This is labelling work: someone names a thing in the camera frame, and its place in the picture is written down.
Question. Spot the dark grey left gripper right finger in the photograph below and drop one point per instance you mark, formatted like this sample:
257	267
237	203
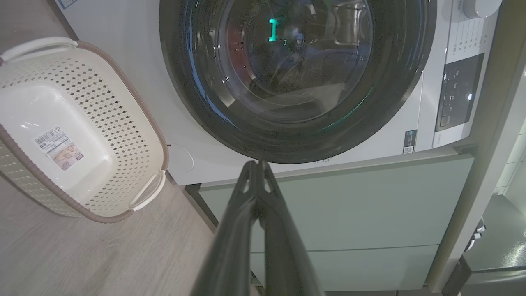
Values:
283	263

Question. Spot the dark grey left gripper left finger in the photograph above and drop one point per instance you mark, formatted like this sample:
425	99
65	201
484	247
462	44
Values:
230	255

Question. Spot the washing machine glass door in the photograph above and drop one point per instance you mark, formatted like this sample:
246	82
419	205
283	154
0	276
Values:
411	41

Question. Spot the white front-load washing machine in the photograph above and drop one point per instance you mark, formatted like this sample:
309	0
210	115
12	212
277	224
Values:
123	82

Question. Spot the dark washing machine display panel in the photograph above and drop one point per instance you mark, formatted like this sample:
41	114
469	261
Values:
458	94

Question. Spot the white washing machine control knob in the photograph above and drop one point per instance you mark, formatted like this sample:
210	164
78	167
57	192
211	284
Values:
481	7

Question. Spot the pale green cabinet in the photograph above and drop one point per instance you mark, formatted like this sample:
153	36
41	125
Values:
370	205

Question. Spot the round white filter cover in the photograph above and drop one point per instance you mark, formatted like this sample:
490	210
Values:
181	158

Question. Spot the black QR code sticker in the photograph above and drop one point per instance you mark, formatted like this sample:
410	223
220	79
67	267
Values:
409	142

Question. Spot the small chrome fitting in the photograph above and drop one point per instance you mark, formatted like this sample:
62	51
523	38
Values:
476	233

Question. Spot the basket paper label sticker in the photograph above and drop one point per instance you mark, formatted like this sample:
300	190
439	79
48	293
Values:
59	148

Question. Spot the white detergent drawer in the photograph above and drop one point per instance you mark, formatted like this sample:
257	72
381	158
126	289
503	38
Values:
450	138

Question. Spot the cream perforated laundry basket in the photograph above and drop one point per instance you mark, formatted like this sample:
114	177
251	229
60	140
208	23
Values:
61	102

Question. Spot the blue energy label sticker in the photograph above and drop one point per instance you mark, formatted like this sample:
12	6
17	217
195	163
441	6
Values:
65	3

